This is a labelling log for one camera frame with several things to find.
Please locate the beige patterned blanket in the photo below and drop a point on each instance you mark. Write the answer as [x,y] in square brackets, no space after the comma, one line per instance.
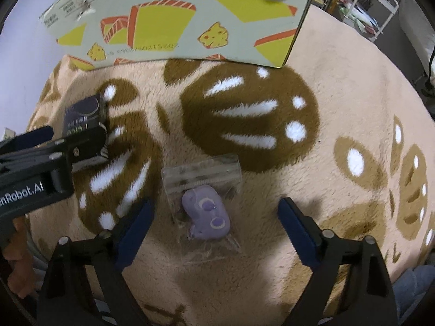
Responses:
[340,108]

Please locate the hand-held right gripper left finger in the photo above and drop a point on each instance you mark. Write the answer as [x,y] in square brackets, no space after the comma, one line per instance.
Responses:
[136,232]

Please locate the purple squishy toy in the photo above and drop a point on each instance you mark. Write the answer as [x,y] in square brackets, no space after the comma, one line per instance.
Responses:
[204,210]

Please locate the dark printed packet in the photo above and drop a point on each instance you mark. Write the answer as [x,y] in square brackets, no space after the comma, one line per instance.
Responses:
[83,112]

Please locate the person's jeans leg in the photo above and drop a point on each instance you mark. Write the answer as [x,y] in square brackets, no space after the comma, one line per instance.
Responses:
[414,285]

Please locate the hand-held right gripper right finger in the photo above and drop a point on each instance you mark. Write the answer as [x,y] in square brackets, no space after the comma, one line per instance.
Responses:
[299,232]

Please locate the printed cardboard box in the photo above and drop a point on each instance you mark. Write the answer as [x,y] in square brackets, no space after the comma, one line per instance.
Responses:
[170,17]

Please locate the person's left hand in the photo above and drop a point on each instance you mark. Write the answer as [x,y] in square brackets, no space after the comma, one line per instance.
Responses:
[20,261]

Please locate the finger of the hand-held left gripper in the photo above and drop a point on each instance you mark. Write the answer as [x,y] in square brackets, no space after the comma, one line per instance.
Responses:
[88,146]
[32,137]

